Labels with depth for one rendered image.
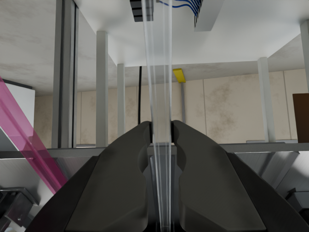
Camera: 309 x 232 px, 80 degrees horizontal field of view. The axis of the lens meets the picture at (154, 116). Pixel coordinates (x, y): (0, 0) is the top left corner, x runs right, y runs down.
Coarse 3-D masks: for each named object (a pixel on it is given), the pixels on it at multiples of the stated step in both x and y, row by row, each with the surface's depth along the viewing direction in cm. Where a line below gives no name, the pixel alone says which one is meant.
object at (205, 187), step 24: (192, 144) 10; (216, 144) 10; (192, 168) 8; (216, 168) 8; (192, 192) 7; (216, 192) 7; (240, 192) 7; (192, 216) 7; (216, 216) 6; (240, 216) 6
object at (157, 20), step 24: (144, 0) 8; (168, 0) 8; (144, 24) 9; (168, 24) 9; (168, 48) 10; (168, 72) 10; (168, 96) 12; (168, 120) 13; (168, 144) 14; (168, 168) 16; (168, 192) 19; (168, 216) 23
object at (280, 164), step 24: (240, 144) 23; (264, 144) 17; (288, 144) 17; (0, 168) 19; (24, 168) 19; (72, 168) 19; (264, 168) 18; (288, 168) 18; (48, 192) 22; (288, 192) 21
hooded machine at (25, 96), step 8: (8, 80) 293; (8, 88) 288; (16, 88) 300; (24, 88) 313; (16, 96) 299; (24, 96) 312; (32, 96) 325; (24, 104) 311; (32, 104) 324; (24, 112) 310; (32, 112) 323; (32, 120) 322
